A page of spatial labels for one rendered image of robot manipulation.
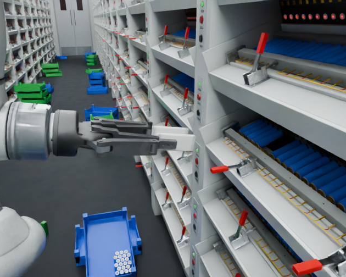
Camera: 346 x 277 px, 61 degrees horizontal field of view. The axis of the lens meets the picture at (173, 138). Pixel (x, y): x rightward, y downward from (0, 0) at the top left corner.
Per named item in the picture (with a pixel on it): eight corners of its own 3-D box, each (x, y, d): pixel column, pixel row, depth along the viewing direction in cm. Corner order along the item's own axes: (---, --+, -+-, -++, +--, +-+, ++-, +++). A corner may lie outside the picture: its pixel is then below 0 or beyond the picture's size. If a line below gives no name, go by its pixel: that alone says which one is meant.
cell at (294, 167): (323, 161, 56) (294, 176, 56) (316, 157, 58) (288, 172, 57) (322, 153, 55) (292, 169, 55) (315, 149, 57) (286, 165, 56)
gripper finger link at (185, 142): (156, 132, 51) (157, 133, 50) (194, 134, 53) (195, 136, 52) (154, 148, 52) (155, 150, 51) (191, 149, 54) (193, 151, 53)
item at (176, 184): (194, 244, 103) (180, 216, 97) (156, 166, 157) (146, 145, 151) (245, 217, 105) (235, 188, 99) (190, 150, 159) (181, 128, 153)
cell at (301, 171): (331, 166, 54) (301, 182, 54) (324, 161, 56) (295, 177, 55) (330, 158, 54) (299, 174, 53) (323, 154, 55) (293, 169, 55)
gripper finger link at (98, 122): (90, 144, 50) (88, 141, 51) (150, 143, 55) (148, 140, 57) (91, 122, 49) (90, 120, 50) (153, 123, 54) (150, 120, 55)
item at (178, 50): (200, 82, 82) (183, 33, 75) (154, 56, 136) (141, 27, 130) (263, 51, 83) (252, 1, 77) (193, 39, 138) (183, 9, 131)
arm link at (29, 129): (18, 95, 48) (57, 98, 50) (18, 147, 51) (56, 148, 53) (5, 110, 40) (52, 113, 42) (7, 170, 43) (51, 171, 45)
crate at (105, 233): (135, 277, 128) (136, 271, 122) (88, 287, 123) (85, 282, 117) (126, 214, 147) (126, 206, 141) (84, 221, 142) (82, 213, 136)
